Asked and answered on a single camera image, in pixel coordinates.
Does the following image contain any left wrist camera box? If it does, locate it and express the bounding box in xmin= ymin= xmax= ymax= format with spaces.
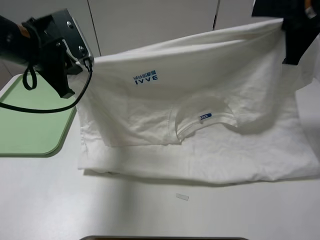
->
xmin=65 ymin=9 xmax=95 ymax=66

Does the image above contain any clear tape mark front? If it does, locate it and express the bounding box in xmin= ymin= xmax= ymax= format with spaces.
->
xmin=175 ymin=193 xmax=189 ymax=201

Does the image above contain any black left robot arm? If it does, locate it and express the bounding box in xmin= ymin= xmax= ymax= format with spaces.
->
xmin=0 ymin=9 xmax=93 ymax=99

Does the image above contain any green plastic tray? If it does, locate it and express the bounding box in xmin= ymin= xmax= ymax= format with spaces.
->
xmin=0 ymin=74 xmax=76 ymax=157

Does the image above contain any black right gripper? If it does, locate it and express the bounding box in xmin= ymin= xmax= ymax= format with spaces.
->
xmin=251 ymin=0 xmax=320 ymax=66

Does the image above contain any black left camera cable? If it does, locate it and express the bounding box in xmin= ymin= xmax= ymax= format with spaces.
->
xmin=0 ymin=57 xmax=95 ymax=114

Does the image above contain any white short sleeve t-shirt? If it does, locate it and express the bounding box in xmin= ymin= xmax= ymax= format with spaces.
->
xmin=76 ymin=20 xmax=320 ymax=184

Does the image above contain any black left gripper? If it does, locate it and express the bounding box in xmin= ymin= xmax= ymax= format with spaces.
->
xmin=22 ymin=8 xmax=84 ymax=98

